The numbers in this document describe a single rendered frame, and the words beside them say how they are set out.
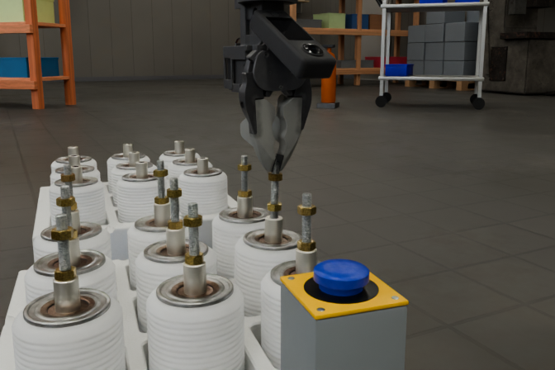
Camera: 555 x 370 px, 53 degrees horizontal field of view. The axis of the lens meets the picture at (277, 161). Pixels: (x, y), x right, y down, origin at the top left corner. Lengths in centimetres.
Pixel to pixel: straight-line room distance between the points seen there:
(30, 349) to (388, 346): 30
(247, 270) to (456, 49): 769
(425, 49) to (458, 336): 780
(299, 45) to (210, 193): 53
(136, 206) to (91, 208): 8
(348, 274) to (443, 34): 811
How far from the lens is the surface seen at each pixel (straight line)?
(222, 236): 79
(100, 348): 54
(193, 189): 108
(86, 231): 78
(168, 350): 55
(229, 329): 55
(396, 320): 40
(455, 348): 102
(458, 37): 824
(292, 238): 71
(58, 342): 53
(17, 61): 565
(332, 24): 896
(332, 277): 39
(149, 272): 65
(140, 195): 105
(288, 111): 67
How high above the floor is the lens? 48
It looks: 11 degrees down
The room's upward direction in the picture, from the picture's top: straight up
